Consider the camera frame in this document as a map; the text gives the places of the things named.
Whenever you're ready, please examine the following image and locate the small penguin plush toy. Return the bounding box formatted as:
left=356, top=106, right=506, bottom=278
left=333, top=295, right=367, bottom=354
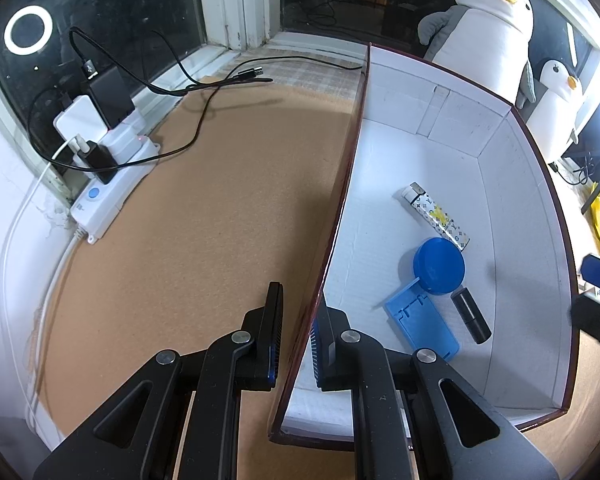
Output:
left=526, top=59, right=586, bottom=158

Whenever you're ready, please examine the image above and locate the large penguin plush toy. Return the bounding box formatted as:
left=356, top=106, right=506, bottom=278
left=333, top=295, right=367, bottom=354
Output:
left=417, top=0, right=537, bottom=110

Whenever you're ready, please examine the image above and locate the white cable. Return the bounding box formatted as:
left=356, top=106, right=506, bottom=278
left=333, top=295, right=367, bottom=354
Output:
left=25, top=135, right=86, bottom=211

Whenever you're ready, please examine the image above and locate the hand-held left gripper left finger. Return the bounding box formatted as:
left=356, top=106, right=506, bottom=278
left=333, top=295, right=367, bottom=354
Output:
left=32, top=281, right=286, bottom=480

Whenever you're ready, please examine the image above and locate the blue plastic holder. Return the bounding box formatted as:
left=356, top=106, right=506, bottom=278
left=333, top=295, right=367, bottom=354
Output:
left=383, top=280, right=461, bottom=362

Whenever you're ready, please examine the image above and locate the blue round lid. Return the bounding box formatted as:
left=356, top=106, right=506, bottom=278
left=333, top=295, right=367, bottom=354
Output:
left=412, top=237, right=467, bottom=297

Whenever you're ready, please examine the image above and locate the black power adapter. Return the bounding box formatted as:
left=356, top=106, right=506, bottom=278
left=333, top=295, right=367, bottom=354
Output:
left=87, top=71, right=136, bottom=130

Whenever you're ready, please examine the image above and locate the black ring light stand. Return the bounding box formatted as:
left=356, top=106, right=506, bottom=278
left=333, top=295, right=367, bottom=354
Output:
left=577, top=157, right=600, bottom=216

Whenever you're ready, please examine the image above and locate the white charger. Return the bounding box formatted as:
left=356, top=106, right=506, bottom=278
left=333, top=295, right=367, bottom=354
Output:
left=53, top=95, right=112, bottom=143

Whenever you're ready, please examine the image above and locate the white cardboard box red outside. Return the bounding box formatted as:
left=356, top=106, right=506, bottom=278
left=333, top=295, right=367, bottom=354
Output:
left=267, top=42, right=581, bottom=448

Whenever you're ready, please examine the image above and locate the black cylinder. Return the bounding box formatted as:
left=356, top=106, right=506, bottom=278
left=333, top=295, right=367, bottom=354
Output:
left=450, top=287, right=492, bottom=345

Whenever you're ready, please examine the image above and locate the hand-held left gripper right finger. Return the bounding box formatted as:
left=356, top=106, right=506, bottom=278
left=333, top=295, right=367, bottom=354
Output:
left=310, top=302, right=561, bottom=480

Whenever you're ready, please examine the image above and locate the white patterned lighter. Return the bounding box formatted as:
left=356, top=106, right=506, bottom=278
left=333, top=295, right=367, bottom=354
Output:
left=401, top=182, right=472, bottom=254

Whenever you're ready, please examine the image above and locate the checked cloth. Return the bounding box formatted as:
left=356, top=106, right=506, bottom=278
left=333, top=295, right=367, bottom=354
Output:
left=200, top=45, right=366, bottom=91

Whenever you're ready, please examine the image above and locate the black charger plug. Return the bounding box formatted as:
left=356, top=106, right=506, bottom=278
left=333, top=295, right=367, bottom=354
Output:
left=71, top=141, right=120, bottom=185

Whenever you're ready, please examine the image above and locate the white power strip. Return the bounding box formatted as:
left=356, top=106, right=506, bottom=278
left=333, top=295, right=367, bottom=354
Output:
left=70, top=110, right=162, bottom=245

